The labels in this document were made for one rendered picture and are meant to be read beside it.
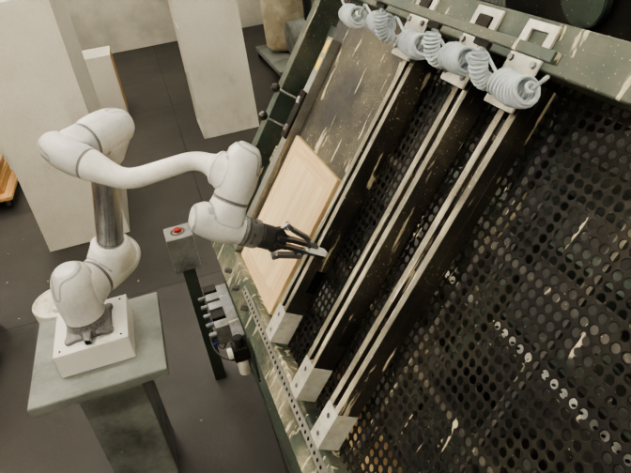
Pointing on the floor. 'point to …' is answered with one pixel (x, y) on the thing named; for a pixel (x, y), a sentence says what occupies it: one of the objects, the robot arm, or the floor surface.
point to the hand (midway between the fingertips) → (315, 250)
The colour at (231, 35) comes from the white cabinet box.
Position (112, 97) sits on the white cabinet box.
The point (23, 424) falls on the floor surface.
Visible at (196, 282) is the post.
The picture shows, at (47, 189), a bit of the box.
